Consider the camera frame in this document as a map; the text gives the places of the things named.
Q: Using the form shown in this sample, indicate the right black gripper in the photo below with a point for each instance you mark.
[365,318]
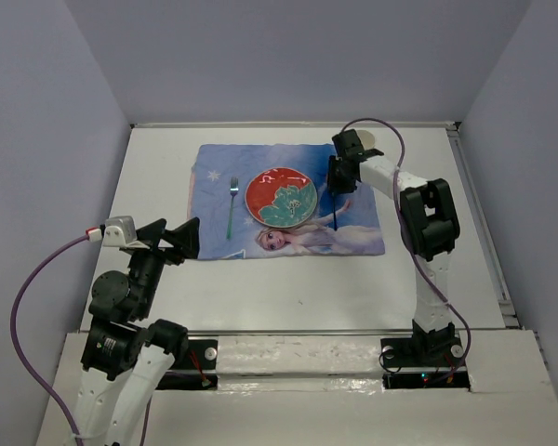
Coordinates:
[334,183]

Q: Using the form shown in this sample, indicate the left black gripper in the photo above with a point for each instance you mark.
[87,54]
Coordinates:
[186,238]

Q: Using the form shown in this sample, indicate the iridescent spoon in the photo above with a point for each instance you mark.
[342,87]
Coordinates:
[334,197]

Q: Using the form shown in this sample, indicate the blue princess print cloth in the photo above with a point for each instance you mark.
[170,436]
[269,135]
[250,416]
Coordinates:
[359,232]

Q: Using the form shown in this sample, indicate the red and blue plate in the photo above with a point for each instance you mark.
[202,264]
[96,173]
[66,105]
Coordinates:
[281,198]

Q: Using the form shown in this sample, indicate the iridescent fork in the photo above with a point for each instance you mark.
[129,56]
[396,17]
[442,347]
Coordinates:
[233,190]

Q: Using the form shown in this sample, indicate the white cup yellow handle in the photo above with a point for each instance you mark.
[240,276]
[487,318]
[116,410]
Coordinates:
[367,139]

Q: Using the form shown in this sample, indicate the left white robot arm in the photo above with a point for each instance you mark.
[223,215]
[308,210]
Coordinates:
[123,363]

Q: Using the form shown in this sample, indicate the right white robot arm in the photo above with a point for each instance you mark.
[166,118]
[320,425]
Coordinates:
[429,228]

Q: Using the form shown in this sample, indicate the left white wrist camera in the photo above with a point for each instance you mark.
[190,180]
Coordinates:
[118,231]

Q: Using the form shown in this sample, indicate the silver front table rail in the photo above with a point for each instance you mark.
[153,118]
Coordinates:
[344,332]

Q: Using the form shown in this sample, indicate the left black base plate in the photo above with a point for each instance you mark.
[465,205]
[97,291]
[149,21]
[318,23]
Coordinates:
[197,370]

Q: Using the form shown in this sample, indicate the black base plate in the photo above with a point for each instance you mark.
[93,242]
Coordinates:
[403,369]
[197,370]

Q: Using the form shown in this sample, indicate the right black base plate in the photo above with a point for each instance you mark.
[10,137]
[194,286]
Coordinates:
[403,369]

